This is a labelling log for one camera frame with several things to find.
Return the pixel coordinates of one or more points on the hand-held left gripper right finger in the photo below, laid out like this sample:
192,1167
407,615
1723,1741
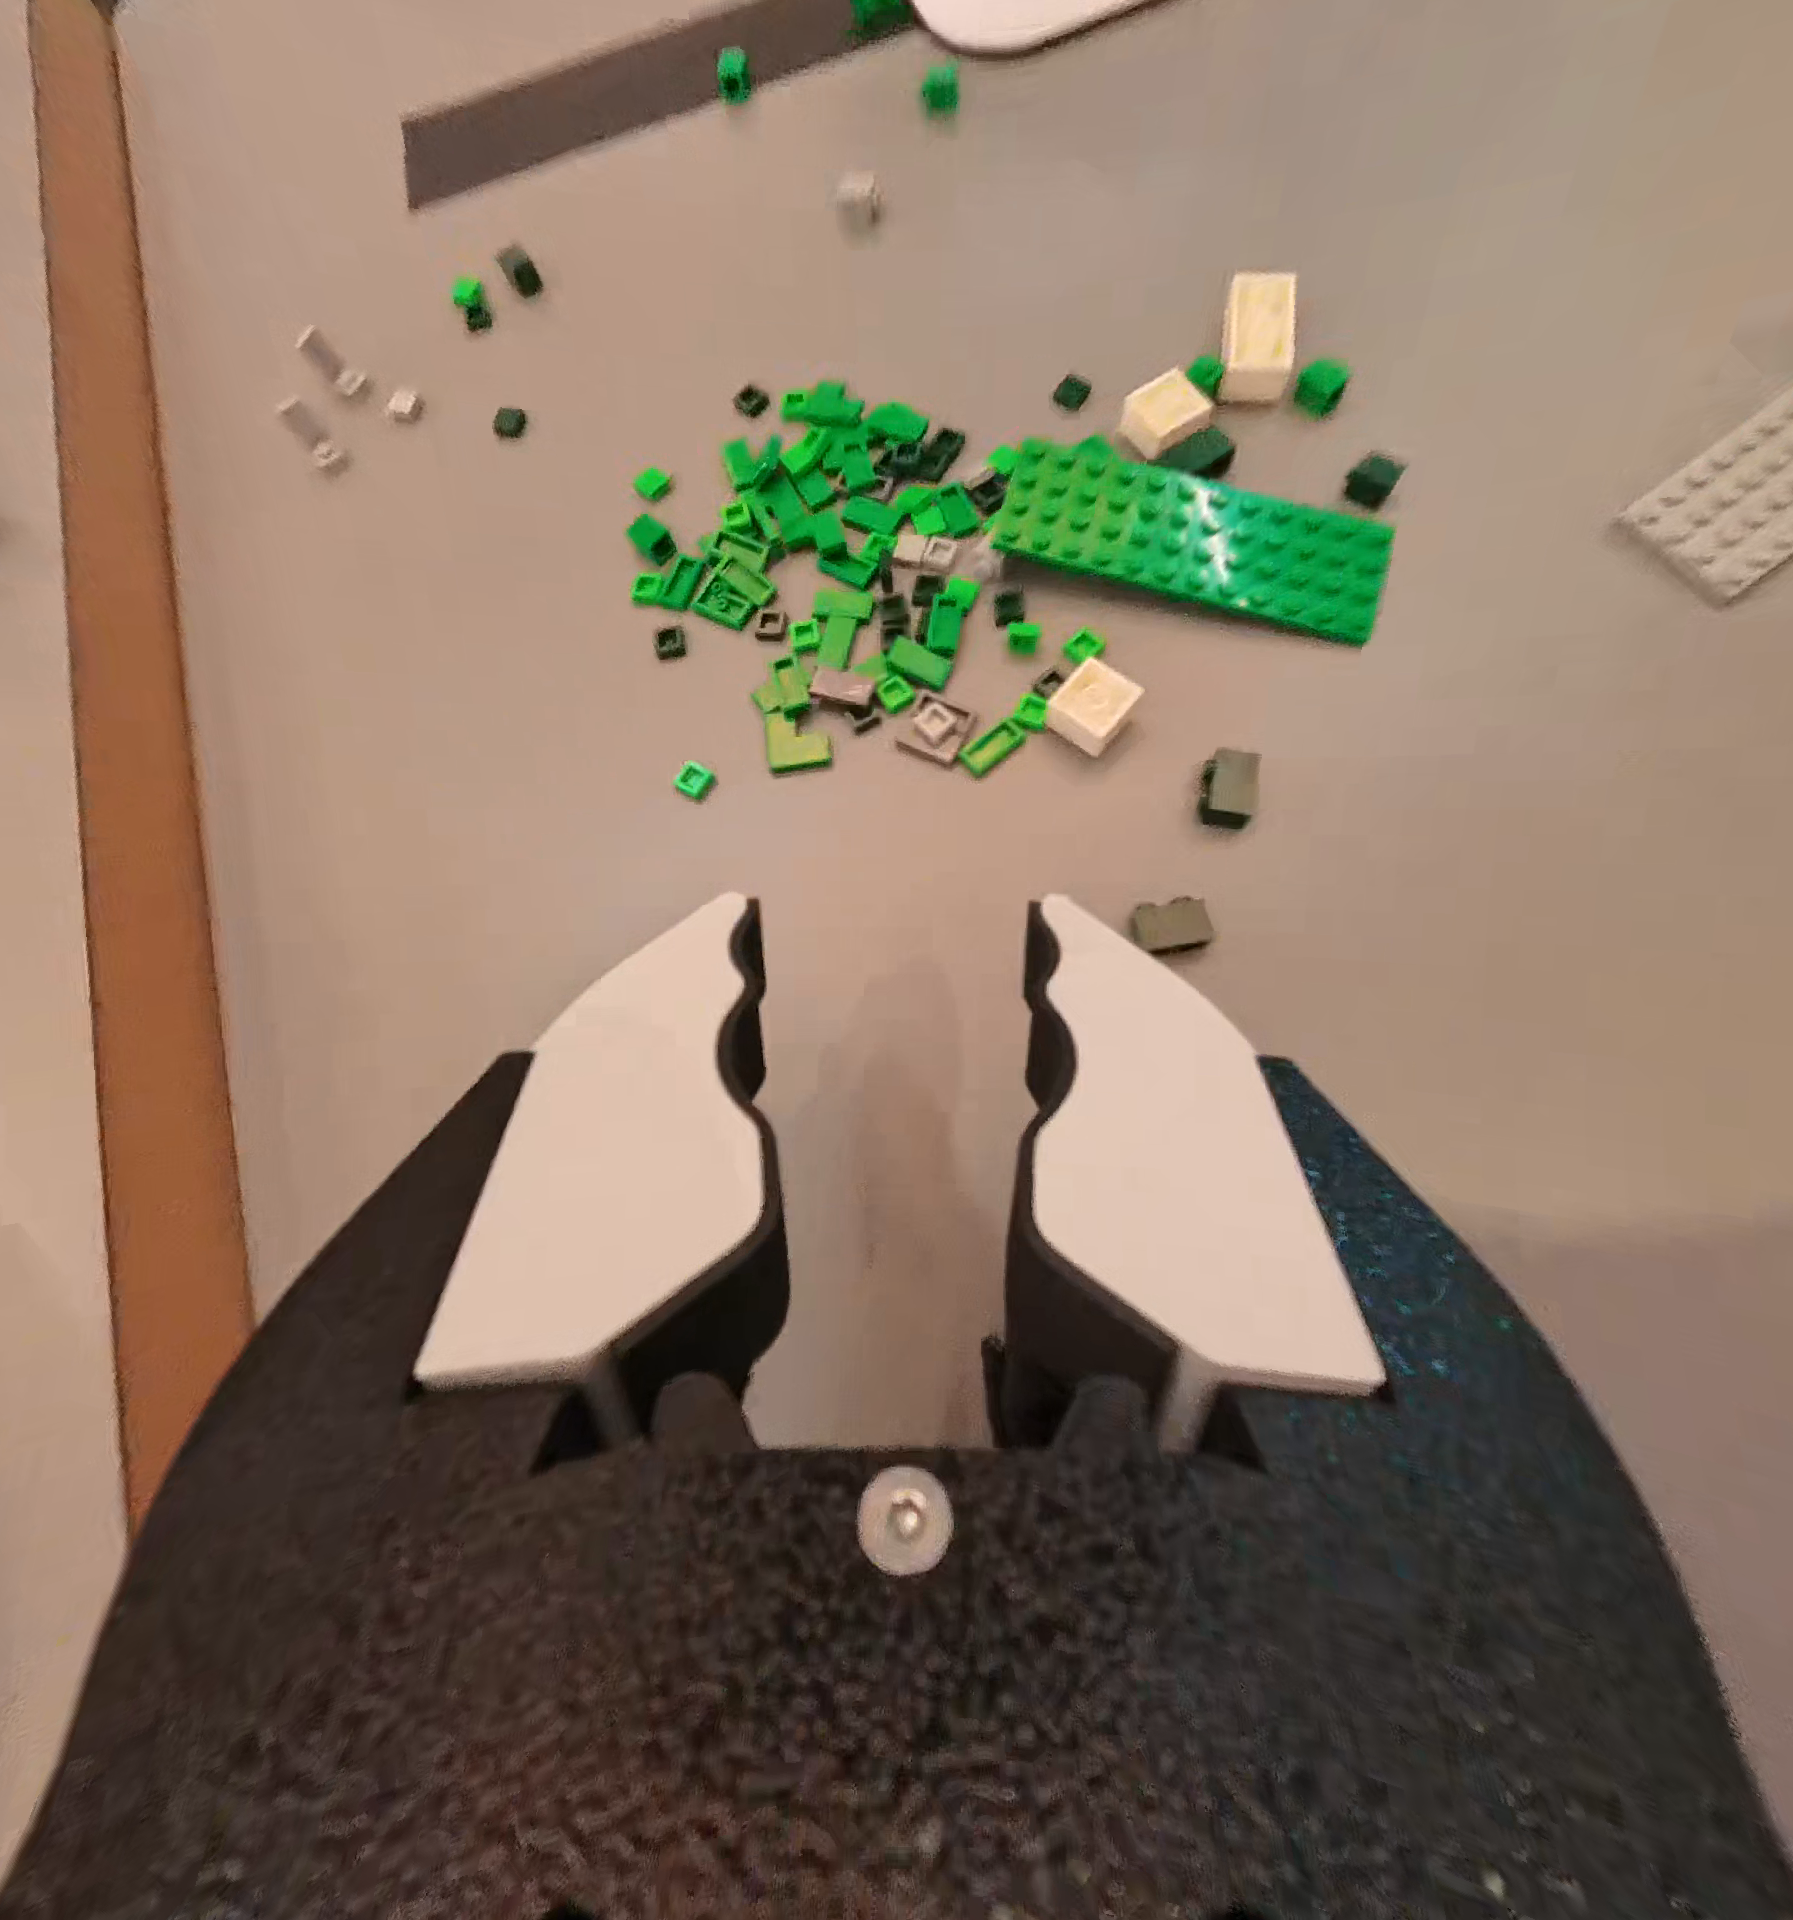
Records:
1180,1157

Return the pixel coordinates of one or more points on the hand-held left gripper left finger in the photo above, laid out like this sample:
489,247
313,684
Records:
611,1170

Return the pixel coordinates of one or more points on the grey studded baseplate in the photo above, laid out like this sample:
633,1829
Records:
1751,495

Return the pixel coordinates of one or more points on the dark olive brick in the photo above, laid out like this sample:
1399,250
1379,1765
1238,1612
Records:
1171,923

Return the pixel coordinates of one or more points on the square white brick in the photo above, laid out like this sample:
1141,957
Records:
1093,706
1164,412

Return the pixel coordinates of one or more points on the large green studded baseplate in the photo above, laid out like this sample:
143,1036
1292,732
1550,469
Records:
1194,541

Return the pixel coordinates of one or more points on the pile of small green bricks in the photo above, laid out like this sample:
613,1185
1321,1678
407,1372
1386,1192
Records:
821,510

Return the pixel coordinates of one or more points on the long grey brick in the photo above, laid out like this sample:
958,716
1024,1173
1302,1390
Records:
295,423

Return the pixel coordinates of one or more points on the long white brick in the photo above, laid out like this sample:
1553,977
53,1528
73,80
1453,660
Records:
1260,337

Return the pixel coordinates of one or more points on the dark grey strip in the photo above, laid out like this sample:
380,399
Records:
611,105

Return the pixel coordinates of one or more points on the white rounded object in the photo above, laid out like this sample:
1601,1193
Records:
1016,24

